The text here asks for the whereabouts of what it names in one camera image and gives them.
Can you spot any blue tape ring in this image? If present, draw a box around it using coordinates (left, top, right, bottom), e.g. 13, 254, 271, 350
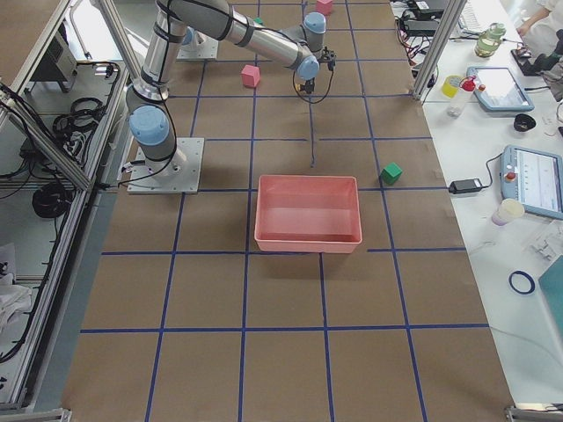
508, 271, 537, 295

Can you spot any green cube near bin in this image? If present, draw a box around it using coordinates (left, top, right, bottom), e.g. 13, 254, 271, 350
380, 162, 403, 186

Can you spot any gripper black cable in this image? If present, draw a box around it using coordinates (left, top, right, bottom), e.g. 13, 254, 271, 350
292, 61, 335, 105

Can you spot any pink cube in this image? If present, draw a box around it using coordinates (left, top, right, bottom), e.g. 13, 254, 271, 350
240, 65, 260, 89
315, 0, 333, 16

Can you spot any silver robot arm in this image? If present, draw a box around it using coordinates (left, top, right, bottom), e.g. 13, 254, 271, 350
127, 1, 336, 177

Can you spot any teach pendant near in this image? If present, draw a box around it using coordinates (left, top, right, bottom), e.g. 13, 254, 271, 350
500, 145, 562, 220

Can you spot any teach pendant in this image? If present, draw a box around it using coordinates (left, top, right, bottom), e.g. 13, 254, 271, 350
466, 66, 535, 113
500, 145, 562, 220

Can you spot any black power adapter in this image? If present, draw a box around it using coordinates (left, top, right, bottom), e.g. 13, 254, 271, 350
448, 178, 484, 194

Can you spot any teach pendant far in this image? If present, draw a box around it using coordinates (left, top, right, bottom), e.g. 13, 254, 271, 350
466, 66, 535, 113

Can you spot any black bowl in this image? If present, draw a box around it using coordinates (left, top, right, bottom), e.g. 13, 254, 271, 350
513, 113, 537, 133

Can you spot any pink cube near centre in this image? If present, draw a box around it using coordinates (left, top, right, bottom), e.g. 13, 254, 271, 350
240, 65, 260, 89

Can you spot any aluminium frame post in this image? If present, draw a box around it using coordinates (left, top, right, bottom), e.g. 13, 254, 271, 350
411, 0, 466, 100

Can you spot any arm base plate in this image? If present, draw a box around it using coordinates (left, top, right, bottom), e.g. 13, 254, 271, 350
127, 137, 205, 194
177, 27, 218, 61

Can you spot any yellow tape roll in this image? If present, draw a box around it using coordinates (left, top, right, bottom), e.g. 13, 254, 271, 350
441, 75, 464, 98

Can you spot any white paper cup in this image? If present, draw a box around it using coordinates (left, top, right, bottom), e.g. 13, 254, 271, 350
491, 199, 525, 226

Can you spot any pink cube far side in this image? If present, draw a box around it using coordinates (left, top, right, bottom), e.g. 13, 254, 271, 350
315, 0, 333, 16

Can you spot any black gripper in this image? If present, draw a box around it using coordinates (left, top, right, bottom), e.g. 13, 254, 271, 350
319, 46, 336, 70

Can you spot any pink plastic bin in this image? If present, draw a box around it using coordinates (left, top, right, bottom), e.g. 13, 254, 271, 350
254, 175, 362, 253

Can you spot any red cap squeeze bottle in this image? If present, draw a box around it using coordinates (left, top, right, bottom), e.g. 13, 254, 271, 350
447, 75, 476, 118

